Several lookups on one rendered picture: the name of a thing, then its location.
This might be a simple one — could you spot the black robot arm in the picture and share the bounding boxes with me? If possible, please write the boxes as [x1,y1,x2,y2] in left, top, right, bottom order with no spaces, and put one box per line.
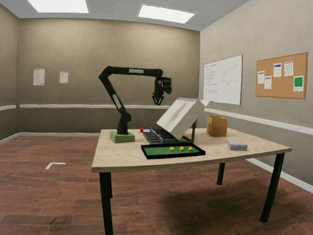
[98,66,172,135]

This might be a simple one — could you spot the brown cardboard box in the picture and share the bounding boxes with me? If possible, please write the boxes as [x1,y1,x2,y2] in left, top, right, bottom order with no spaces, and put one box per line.
[206,116,228,137]

